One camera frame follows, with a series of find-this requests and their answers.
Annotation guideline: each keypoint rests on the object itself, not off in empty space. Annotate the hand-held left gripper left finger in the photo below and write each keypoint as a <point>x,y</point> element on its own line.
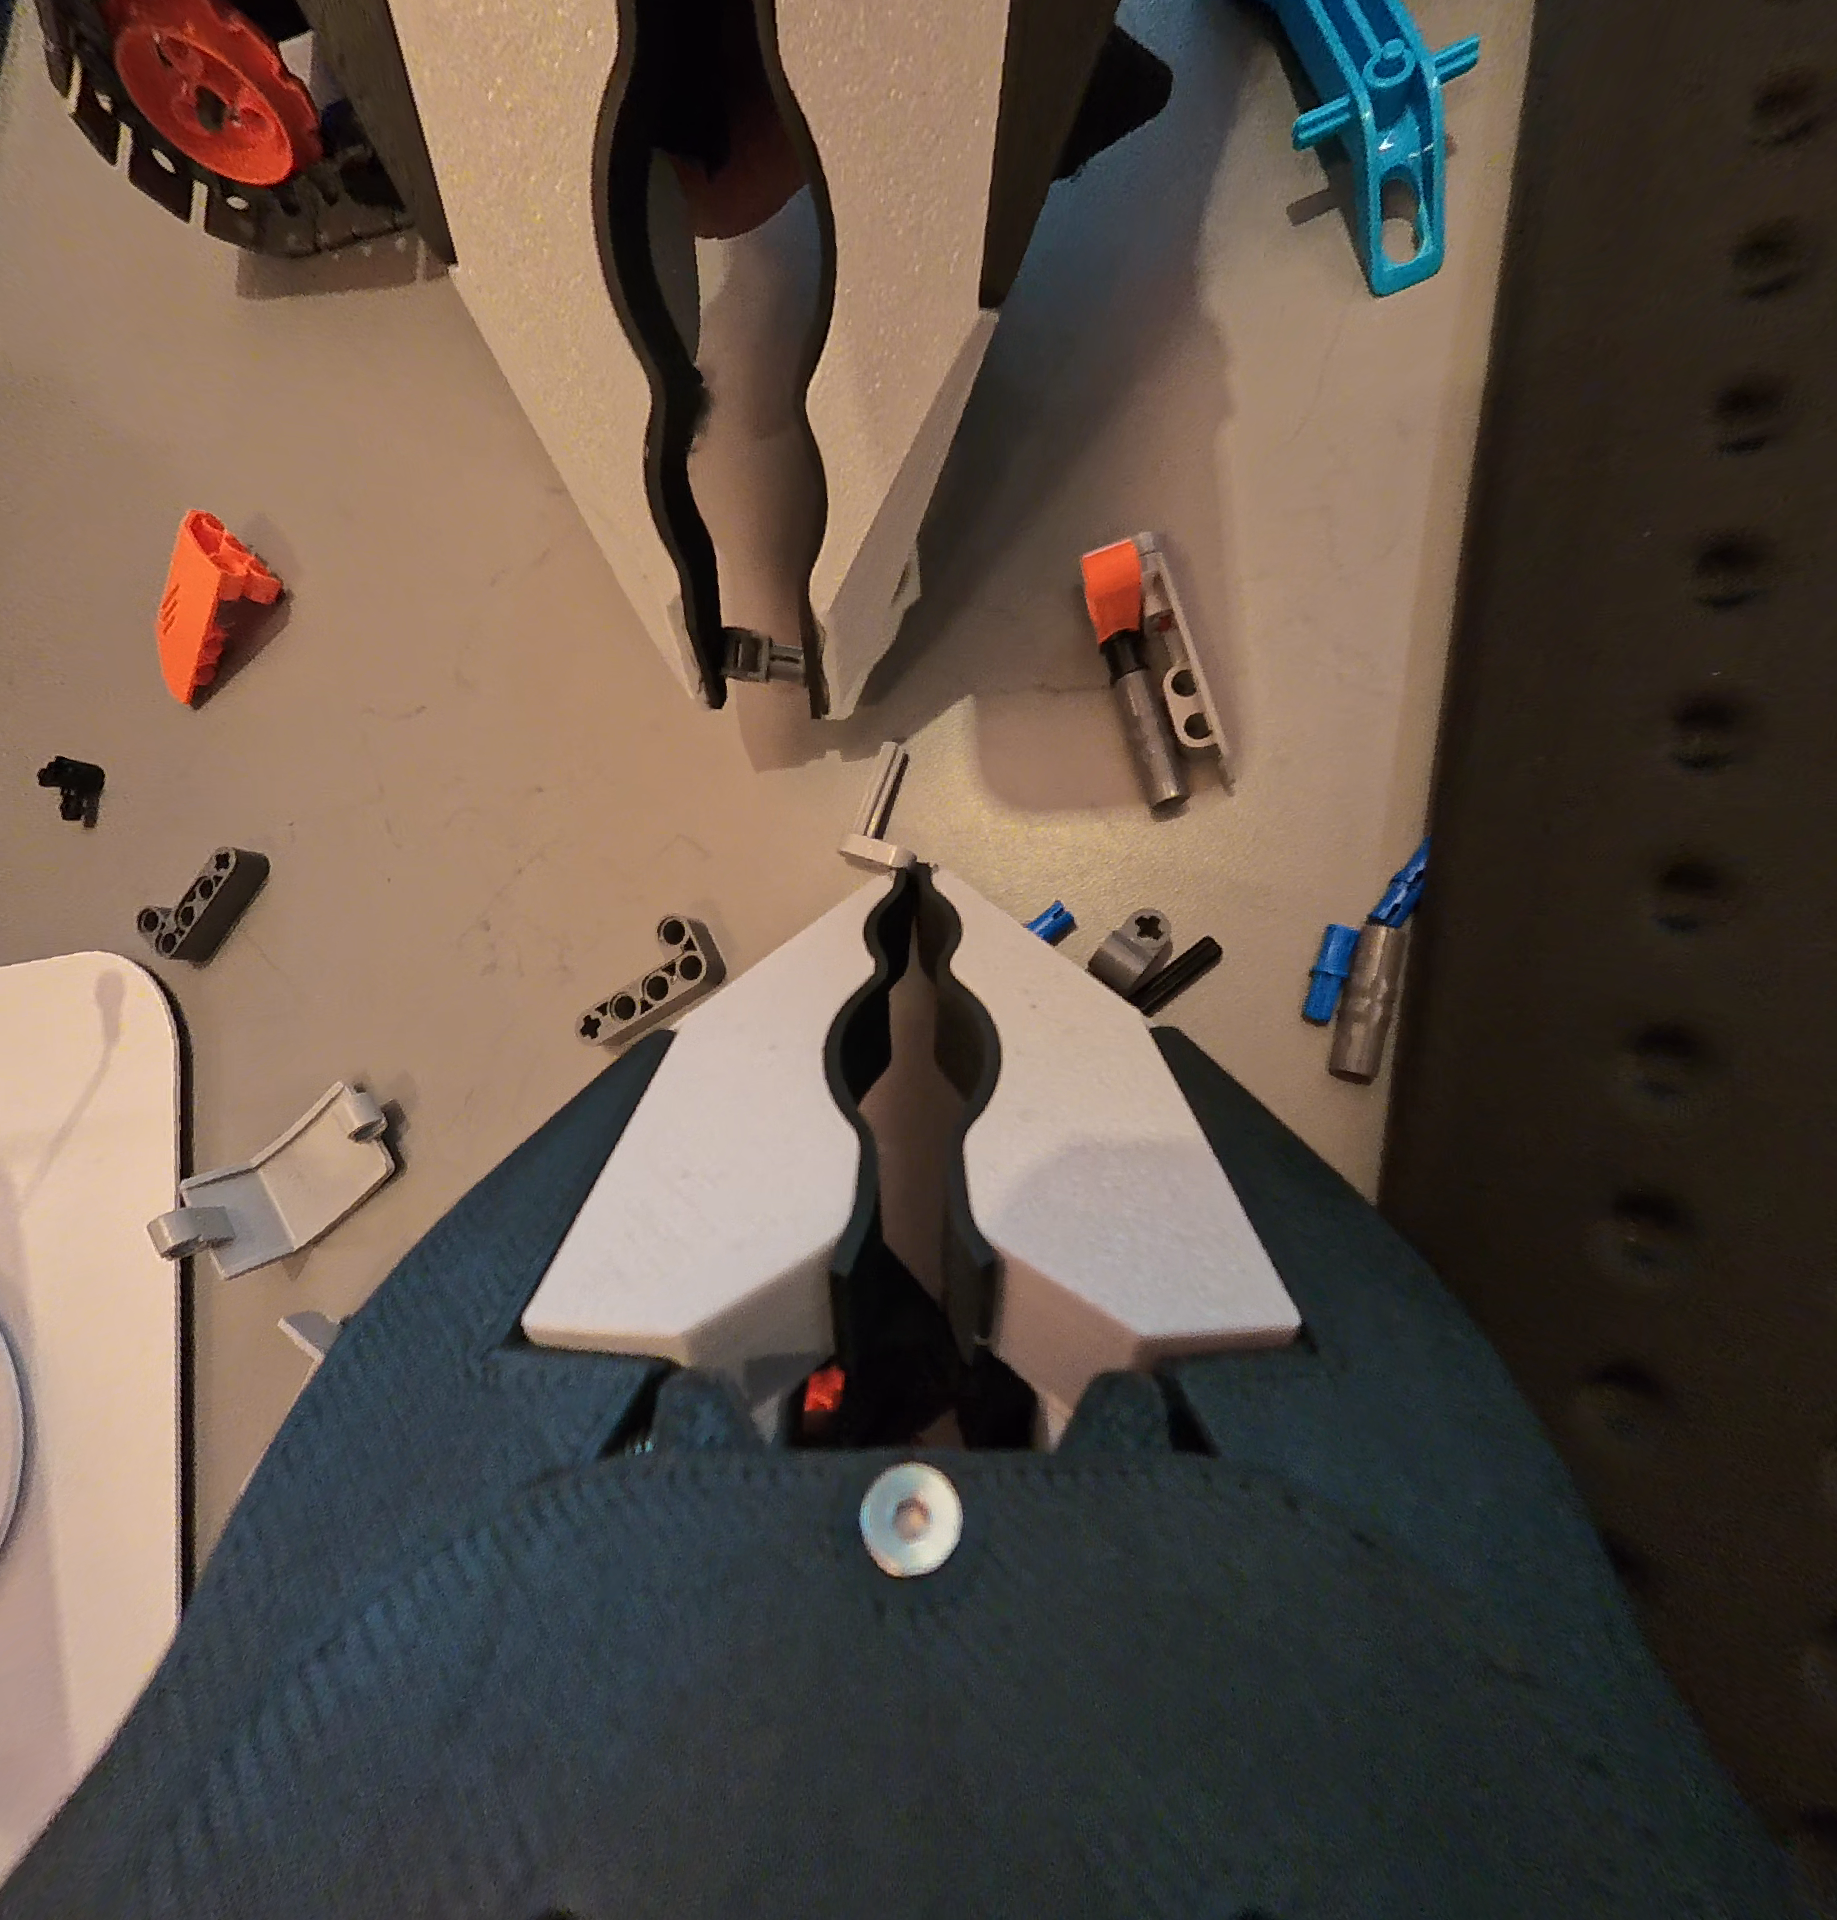
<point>695,1186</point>

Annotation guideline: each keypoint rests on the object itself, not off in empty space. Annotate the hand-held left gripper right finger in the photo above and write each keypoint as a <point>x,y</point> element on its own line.
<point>1142,1201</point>

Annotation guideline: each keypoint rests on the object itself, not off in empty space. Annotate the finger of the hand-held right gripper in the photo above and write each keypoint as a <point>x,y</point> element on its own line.
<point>544,226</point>
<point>902,226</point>

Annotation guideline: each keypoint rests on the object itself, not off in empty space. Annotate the black pin blue end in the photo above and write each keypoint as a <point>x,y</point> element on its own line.
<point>1048,918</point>

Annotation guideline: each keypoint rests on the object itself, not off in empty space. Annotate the dark grey black pin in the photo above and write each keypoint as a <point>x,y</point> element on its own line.
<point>761,656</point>

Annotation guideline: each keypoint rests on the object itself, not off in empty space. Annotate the tracked toy robot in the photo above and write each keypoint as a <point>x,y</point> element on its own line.
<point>206,91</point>

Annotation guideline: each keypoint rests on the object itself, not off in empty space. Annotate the long dark grey angled beam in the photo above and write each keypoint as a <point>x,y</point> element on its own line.
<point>649,988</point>

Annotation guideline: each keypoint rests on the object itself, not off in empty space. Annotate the long black axle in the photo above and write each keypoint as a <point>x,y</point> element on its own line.
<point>1180,974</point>

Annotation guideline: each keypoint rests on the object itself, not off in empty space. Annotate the grey axle connector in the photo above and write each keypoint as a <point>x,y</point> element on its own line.
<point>1136,950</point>

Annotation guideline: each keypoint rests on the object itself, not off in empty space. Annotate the grey tube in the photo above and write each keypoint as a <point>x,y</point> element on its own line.
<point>1367,1000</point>

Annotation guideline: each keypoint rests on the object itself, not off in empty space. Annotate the light grey box piece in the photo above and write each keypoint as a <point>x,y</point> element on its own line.
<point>310,1329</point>

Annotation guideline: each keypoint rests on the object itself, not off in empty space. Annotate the long blue pin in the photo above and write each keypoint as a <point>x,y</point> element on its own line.
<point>1404,887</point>

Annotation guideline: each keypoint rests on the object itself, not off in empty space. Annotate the light grey curved panel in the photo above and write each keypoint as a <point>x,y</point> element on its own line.
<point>282,1186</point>

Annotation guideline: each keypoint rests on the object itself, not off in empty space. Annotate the cyan plastic tool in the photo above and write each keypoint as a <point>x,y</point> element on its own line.
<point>1384,134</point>

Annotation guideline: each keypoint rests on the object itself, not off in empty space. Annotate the orange angled block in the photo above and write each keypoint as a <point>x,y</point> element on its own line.
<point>214,599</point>

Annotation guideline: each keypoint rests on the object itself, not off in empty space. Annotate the grey orange brick assembly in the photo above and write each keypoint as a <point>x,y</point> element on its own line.
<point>1159,660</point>

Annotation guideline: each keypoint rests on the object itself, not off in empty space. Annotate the short dark grey angled beam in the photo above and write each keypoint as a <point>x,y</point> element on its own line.
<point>206,902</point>

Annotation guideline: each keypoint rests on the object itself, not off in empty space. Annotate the white book stand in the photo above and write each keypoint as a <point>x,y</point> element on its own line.
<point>48,1201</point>

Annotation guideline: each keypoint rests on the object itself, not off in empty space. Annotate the small black connector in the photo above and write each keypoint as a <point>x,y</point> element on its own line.
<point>70,782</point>

